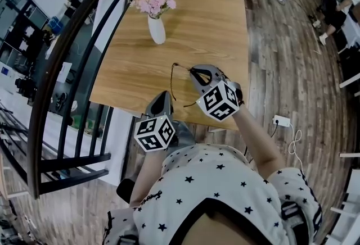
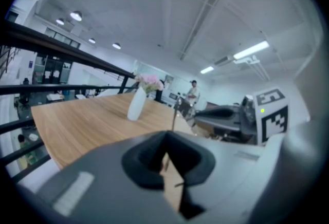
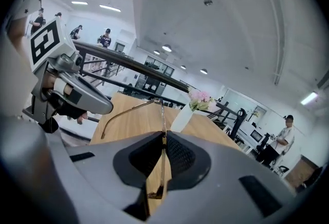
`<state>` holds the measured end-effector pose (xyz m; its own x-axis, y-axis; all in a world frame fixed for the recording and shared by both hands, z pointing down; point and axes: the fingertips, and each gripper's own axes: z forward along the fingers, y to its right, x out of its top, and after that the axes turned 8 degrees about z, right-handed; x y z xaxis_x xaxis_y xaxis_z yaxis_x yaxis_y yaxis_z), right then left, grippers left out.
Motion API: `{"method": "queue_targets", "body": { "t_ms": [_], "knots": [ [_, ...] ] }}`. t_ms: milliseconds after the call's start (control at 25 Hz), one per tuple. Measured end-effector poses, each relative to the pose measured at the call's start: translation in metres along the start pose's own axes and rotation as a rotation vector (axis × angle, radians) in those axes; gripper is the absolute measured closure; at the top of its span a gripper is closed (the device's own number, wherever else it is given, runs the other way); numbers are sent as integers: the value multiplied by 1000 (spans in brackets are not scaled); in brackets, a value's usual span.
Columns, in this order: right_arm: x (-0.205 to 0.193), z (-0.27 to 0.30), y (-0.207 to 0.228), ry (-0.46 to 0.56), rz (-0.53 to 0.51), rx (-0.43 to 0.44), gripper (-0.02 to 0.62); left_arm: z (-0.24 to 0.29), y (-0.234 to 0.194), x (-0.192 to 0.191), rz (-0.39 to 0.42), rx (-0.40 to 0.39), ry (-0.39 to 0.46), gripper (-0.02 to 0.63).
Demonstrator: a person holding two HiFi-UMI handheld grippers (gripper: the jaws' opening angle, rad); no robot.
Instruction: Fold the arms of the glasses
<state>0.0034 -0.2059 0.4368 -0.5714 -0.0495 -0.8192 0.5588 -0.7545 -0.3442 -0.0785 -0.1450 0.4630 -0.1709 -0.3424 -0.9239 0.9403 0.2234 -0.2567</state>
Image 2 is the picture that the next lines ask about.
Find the black metal railing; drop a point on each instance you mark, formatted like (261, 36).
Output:
(64, 52)

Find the black pendant ceiling lamp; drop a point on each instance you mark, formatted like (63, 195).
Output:
(60, 21)
(76, 15)
(91, 40)
(116, 45)

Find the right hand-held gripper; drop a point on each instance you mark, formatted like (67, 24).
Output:
(272, 120)

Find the white ceiling pipes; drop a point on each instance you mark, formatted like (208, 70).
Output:
(248, 60)

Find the blue wall poster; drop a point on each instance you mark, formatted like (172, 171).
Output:
(30, 64)

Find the white ceramic vase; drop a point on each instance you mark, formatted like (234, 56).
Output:
(136, 108)

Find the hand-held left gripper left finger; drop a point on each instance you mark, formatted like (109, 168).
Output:
(144, 161)

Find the pink flower bouquet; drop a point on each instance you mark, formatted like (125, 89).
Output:
(150, 81)

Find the ceiling air conditioner unit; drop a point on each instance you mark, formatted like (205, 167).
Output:
(223, 60)

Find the white microwave oven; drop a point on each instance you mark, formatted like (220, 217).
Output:
(172, 95)

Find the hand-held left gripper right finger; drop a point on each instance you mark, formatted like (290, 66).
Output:
(195, 161)

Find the black shelf cabinet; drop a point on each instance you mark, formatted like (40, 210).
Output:
(52, 71)

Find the fluorescent tube ceiling light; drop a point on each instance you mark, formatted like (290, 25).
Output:
(250, 49)
(207, 70)

